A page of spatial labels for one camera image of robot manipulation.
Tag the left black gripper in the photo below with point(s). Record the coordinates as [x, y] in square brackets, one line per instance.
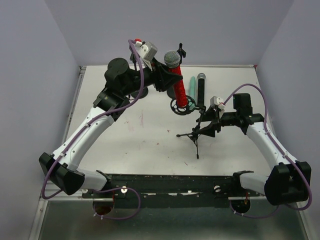
[159, 76]

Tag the left black round-base stand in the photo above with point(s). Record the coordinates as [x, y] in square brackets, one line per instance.
[137, 61]

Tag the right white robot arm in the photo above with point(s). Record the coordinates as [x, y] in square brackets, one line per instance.
[288, 180]

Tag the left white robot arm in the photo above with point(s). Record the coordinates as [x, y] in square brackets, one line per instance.
[61, 166]

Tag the teal microphone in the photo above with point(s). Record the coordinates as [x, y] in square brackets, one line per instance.
[191, 94]

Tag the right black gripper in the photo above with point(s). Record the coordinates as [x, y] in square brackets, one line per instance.
[216, 123]

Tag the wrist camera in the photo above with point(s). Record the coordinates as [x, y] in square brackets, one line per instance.
[217, 103]
[147, 52]

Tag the middle black round-base stand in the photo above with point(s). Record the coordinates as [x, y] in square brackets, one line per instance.
[170, 92]

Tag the black tripod shock-mount stand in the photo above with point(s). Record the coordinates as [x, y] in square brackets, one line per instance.
[186, 110]

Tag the red rhinestone microphone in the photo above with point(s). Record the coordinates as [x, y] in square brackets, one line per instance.
[178, 85]

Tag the black round-base stand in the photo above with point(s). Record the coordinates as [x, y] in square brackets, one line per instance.
[137, 61]
[170, 92]

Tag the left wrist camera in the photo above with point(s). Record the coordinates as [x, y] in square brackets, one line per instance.
[147, 52]

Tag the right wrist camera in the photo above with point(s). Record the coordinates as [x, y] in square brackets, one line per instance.
[217, 103]

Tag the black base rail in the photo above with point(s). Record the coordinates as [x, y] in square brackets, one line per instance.
[127, 191]

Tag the black microphone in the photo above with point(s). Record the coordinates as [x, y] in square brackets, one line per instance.
[201, 89]

